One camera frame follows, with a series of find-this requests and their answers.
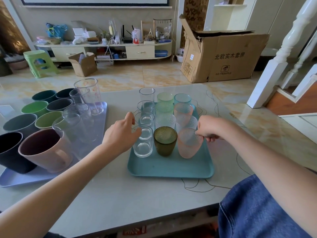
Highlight person's left forearm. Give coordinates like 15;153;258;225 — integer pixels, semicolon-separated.
0;143;117;238

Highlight television screen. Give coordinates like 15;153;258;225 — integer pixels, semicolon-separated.
20;0;169;7

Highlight black plastic cup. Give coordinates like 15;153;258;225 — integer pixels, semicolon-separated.
0;132;37;174

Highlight dark olive textured cup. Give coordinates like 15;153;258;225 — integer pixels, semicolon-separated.
154;126;178;157

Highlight teal textured cup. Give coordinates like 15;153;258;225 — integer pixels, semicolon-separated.
174;94;192;105

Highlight light green textured cup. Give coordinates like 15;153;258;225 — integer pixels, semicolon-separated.
157;92;174;103

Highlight pink basin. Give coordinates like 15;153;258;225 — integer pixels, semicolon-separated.
8;59;28;70

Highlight teal plastic tray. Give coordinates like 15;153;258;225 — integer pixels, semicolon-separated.
127;103;215;179

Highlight small clear plastic cup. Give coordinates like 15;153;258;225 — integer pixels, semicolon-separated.
69;88;90;104

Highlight person's blue jeans leg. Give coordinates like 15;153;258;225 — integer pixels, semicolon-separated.
217;174;313;238

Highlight black router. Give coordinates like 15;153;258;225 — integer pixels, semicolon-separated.
121;25;134;44

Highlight white stair post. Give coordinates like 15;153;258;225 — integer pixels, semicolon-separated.
246;0;317;109

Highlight clear plastic mug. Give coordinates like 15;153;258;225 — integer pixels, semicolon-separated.
52;113;104;160
62;103;93;127

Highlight dark navy plastic cup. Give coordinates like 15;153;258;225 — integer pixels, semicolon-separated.
55;88;76;99

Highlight grey blue plastic cup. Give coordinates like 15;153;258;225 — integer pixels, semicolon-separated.
2;113;38;137

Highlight person's left hand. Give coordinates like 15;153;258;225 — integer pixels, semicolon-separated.
102;112;142;157

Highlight pink textured cup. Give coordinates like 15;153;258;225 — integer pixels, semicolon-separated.
178;128;205;159
173;103;194;124

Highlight small cardboard box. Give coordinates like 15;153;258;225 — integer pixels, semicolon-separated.
69;52;98;77

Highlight tall clear floral cup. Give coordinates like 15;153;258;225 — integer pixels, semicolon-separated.
74;78;104;116

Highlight light green plastic cup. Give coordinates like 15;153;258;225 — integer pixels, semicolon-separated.
35;111;64;130

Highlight large cardboard box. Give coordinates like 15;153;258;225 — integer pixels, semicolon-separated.
179;14;270;83

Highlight dark grey plastic cup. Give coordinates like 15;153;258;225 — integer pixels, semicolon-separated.
46;99;74;112

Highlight clear textured cup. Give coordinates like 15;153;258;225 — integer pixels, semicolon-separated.
176;115;198;133
155;114;177;129

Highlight person's right hand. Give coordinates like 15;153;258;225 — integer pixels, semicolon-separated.
196;116;239;143

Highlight green plastic stool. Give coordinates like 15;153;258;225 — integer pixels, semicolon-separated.
23;50;60;79

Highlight pale green textured cup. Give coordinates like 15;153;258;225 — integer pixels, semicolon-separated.
155;101;174;116

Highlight lavender plastic tray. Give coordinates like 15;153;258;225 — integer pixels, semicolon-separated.
0;101;108;188

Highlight blue plastic bag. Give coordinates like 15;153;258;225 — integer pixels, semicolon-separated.
45;23;68;38

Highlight clear drinking glass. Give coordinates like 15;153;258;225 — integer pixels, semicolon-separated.
139;87;156;103
137;100;156;115
132;125;154;158
135;112;155;129

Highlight cream television cabinet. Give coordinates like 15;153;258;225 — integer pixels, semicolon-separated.
33;40;173;63

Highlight dark teal plastic cup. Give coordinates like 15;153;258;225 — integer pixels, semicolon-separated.
32;90;58;103

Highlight person's right forearm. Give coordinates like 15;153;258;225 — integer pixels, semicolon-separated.
223;120;317;232

